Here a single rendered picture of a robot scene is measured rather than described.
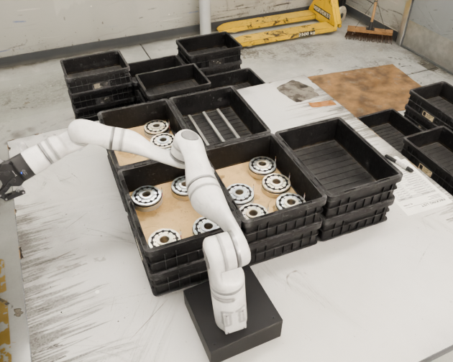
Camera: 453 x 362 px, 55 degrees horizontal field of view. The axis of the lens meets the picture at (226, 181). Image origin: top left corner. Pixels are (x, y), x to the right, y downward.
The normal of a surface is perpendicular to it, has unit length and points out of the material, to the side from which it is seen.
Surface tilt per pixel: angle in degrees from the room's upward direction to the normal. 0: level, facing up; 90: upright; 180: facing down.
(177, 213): 0
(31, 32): 90
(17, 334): 0
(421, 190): 0
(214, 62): 90
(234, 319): 89
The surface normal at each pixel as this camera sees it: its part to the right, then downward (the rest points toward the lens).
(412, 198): 0.00, -0.76
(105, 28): 0.40, 0.60
